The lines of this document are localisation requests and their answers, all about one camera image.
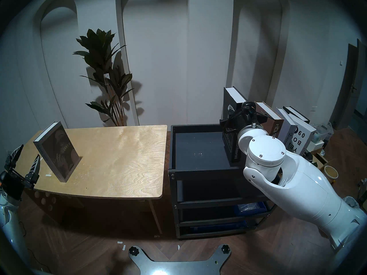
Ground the brown cardboard box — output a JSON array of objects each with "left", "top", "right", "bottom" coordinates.
[{"left": 313, "top": 153, "right": 329, "bottom": 166}]

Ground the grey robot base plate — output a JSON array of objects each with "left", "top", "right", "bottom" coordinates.
[{"left": 128, "top": 244, "right": 231, "bottom": 275}]

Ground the grey Special Issue book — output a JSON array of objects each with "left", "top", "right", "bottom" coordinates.
[{"left": 33, "top": 122, "right": 81, "bottom": 182}]

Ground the yellow bucket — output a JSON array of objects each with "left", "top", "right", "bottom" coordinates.
[{"left": 324, "top": 166, "right": 339, "bottom": 182}]

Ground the blue plastic bin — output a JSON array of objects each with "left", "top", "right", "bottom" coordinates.
[
  {"left": 233, "top": 202, "right": 270, "bottom": 215},
  {"left": 189, "top": 220, "right": 247, "bottom": 232}
]

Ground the grey Discontent book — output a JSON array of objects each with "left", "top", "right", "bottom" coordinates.
[{"left": 277, "top": 107, "right": 298, "bottom": 147}]

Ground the dark door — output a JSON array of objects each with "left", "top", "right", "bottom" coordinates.
[{"left": 330, "top": 40, "right": 367, "bottom": 130}]

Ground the brown Homes book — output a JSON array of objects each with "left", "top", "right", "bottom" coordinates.
[{"left": 255, "top": 101, "right": 284, "bottom": 140}]

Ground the wooden display table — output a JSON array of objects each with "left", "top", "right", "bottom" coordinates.
[{"left": 13, "top": 125, "right": 168, "bottom": 235}]

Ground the black Century book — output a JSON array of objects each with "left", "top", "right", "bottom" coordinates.
[{"left": 282, "top": 106, "right": 311, "bottom": 123}]

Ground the tall green potted plant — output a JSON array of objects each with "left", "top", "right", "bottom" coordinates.
[{"left": 73, "top": 28, "right": 134, "bottom": 126}]

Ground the white Designhotels Yearbook book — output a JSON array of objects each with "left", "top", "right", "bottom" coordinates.
[{"left": 290, "top": 117, "right": 317, "bottom": 157}]

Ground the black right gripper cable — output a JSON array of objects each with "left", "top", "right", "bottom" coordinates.
[{"left": 254, "top": 111, "right": 277, "bottom": 126}]

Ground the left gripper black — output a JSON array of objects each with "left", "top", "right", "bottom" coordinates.
[{"left": 0, "top": 145, "right": 41, "bottom": 202}]

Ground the black metal shelf cart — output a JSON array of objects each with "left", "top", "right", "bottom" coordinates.
[{"left": 169, "top": 123, "right": 313, "bottom": 239}]

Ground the black Crime and Punishment book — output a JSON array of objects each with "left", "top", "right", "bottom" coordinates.
[{"left": 222, "top": 87, "right": 248, "bottom": 166}]

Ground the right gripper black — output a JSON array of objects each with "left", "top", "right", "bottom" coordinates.
[{"left": 220, "top": 101, "right": 261, "bottom": 134}]

